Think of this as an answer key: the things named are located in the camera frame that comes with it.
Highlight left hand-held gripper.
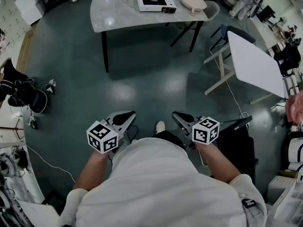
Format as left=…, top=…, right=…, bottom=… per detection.
left=86, top=110, right=137, bottom=155

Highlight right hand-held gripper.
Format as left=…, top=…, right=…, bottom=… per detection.
left=172, top=111, right=220, bottom=149

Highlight white portable gas stove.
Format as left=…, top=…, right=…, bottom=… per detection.
left=137, top=0, right=177, bottom=14

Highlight cream frying pan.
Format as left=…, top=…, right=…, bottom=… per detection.
left=179, top=0, right=208, bottom=16

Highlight person's left forearm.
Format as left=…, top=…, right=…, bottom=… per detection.
left=72, top=149, right=114, bottom=191

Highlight person's right forearm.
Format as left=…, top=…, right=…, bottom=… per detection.
left=195, top=142, right=241, bottom=184

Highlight person's black trousers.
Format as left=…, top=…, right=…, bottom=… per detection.
left=151, top=130, right=187, bottom=151

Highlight person's white right shoe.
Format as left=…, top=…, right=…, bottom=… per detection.
left=155, top=121, right=166, bottom=135

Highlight black tablet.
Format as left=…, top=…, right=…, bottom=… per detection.
left=233, top=115, right=253, bottom=131

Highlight black chair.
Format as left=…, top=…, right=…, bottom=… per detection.
left=216, top=126, right=258, bottom=184

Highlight person's white shirt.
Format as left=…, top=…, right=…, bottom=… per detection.
left=56, top=137, right=268, bottom=227

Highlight idle hand-held gripper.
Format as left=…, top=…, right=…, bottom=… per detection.
left=46, top=79, right=56, bottom=93
left=27, top=115, right=37, bottom=129

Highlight small white table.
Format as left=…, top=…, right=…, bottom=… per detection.
left=204, top=30, right=288, bottom=105

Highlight dark blue chair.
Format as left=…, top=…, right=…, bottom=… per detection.
left=210, top=24, right=257, bottom=59

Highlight grey marble table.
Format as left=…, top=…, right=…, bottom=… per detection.
left=89, top=0, right=209, bottom=73

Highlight white and black machine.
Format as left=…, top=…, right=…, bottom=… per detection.
left=281, top=131, right=303, bottom=172

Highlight grey shell chair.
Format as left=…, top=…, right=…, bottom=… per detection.
left=165, top=0, right=221, bottom=30

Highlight cluttered white rack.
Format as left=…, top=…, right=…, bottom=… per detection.
left=0, top=145, right=45, bottom=227

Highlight white cabinet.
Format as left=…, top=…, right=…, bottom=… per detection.
left=14, top=0, right=45, bottom=26

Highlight white table cable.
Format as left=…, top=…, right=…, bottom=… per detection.
left=209, top=46, right=249, bottom=127

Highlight white floor cable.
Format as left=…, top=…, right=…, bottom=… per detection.
left=26, top=144, right=76, bottom=183

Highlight grey shoulder strap with buckle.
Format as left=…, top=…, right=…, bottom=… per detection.
left=238, top=192, right=268, bottom=224

